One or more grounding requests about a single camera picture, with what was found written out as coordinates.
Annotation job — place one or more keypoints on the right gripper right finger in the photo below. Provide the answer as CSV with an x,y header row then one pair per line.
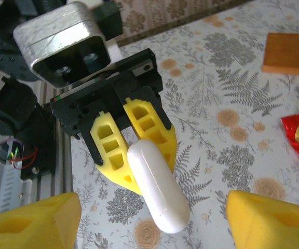
x,y
269,225

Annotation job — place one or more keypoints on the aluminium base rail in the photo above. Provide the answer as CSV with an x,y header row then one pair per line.
x,y
64,168

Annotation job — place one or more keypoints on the white earbuds charging case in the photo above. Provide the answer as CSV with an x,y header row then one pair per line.
x,y
160,186

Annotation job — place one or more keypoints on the small circuit board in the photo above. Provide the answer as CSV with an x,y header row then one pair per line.
x,y
9,155

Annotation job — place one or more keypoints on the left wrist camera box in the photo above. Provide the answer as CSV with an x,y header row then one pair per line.
x,y
56,33

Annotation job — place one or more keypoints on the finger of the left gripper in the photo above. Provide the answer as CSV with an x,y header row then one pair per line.
x,y
162,124
100,153

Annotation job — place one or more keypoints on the red snack packet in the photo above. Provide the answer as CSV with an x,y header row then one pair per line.
x,y
288,129

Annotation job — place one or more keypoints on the orange wooden board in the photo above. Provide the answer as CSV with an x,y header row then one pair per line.
x,y
289,52

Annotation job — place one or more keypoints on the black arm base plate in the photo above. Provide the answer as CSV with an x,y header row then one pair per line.
x,y
40,160

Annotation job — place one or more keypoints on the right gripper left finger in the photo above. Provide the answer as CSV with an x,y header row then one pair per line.
x,y
22,228

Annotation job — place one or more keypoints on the floral patterned tablecloth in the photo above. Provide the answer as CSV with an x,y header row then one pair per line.
x,y
230,85

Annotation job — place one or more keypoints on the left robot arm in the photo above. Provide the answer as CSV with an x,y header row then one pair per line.
x,y
9,109

